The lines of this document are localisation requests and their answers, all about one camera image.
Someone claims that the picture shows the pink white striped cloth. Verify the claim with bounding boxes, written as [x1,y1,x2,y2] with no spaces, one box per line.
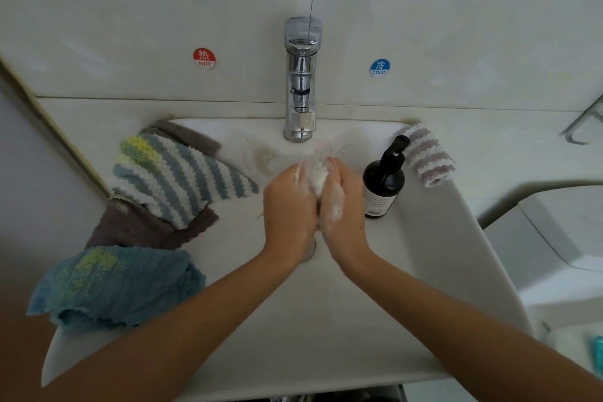
[402,124,458,190]

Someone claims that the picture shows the person's left hand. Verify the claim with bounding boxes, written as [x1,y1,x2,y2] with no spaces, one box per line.
[261,163,320,273]

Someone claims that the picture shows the person's right forearm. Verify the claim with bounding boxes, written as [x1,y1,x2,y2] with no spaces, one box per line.
[344,248,603,402]

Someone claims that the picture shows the metal wall shelf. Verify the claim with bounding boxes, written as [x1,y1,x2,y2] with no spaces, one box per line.
[562,95,603,146]

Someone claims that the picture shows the person's right hand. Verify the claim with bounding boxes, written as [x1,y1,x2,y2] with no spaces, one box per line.
[318,158,378,273]

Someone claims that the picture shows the gray patterned trousers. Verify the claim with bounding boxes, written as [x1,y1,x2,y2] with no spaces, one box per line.
[283,386,408,402]

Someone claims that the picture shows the blue stained cloth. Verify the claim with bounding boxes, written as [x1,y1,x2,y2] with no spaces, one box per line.
[25,244,207,332]

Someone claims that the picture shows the black pump soap bottle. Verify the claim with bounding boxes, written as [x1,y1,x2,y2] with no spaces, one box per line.
[362,135,412,220]

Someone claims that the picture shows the white toilet tank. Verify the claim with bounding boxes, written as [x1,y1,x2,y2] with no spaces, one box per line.
[483,185,603,315]

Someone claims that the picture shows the white toilet lid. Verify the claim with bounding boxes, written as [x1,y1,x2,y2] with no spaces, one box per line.
[554,322,603,402]

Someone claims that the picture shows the brown cloth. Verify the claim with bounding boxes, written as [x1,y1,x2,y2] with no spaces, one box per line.
[85,122,224,253]

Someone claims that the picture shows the person's left forearm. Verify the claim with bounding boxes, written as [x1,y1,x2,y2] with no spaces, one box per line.
[0,251,293,402]

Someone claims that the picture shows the chrome faucet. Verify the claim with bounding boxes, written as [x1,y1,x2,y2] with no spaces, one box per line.
[283,17,324,144]

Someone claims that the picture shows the red round sticker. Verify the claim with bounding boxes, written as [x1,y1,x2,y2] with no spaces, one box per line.
[192,47,218,70]

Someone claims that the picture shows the white ceramic sink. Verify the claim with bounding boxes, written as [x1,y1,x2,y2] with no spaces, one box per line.
[40,119,535,402]

